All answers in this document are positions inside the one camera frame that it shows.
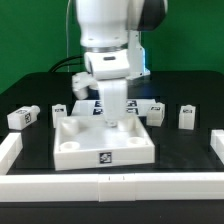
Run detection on white sheet with AprilTags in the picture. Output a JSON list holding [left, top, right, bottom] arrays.
[[71, 99, 155, 116]]

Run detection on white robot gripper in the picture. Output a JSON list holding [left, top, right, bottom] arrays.
[[72, 51, 130, 127]]

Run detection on white U-shaped obstacle fence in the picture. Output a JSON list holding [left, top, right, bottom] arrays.
[[0, 133, 224, 202]]

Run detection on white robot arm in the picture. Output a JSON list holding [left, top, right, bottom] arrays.
[[73, 0, 168, 127]]

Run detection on black cables behind robot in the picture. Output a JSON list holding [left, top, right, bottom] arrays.
[[48, 55, 84, 73]]

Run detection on thin grey cable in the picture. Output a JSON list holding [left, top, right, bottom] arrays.
[[65, 0, 72, 73]]

